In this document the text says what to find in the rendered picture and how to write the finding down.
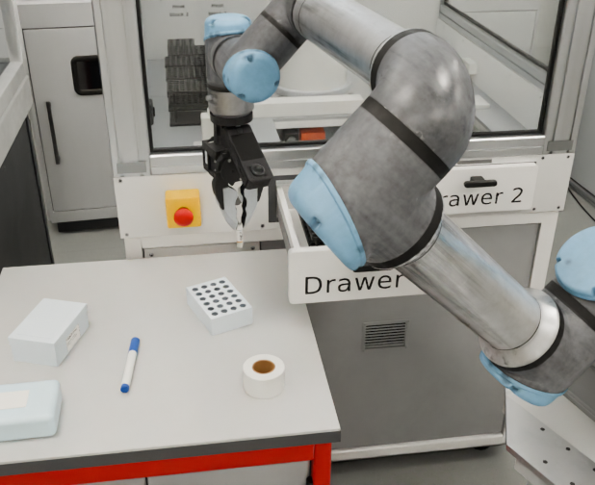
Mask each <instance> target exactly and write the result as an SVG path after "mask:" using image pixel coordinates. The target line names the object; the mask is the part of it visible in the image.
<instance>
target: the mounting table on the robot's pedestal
mask: <svg viewBox="0 0 595 485"><path fill-rule="evenodd" d="M510 393H512V392H511V391H510V390H509V389H507V388H506V387H504V397H505V399H504V411H505V450H506V451H508V452H509V453H510V454H511V455H512V456H514V457H515V458H516V461H515V466H514V469H515V470H516V471H517V472H518V473H520V474H521V475H522V476H523V477H525V478H526V479H527V480H528V481H529V482H530V483H531V484H533V485H595V462H593V461H592V460H591V459H589V458H588V457H587V456H586V455H584V454H583V453H582V452H580V451H579V450H578V449H576V448H575V447H573V446H572V445H571V444H570V443H568V442H567V441H566V440H564V439H563V438H562V437H560V436H559V435H558V434H556V433H555V431H554V430H552V429H551V428H550V427H548V426H547V425H546V424H544V423H543V422H542V421H540V420H539V419H537V418H536V417H535V416H534V415H532V414H531V413H530V412H528V411H527V410H526V409H524V408H523V407H522V406H520V405H519V404H518V403H517V402H515V401H514V400H513V399H511V398H510V397H509V396H507V395H508V394H510Z"/></svg>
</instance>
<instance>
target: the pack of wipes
mask: <svg viewBox="0 0 595 485"><path fill-rule="evenodd" d="M62 398H63V396H62V391H61V385H60V382H59V381H58V380H44V381H35V382H24V383H14V384H5V385H0V442H3V441H11V440H20V439H29V438H38V437H47V436H52V435H54V434H55V433H56V431H57V427H58V421H59V415H60V410H61V404H62Z"/></svg>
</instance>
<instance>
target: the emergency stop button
mask: <svg viewBox="0 0 595 485"><path fill-rule="evenodd" d="M193 220H194V215H193V213H192V212H191V211H190V210H189V209H186V208H181V209H178V210H177V211H176V212H175V213H174V221H175V223H176V224H177V225H179V226H188V225H190V224H191V223H192V222H193Z"/></svg>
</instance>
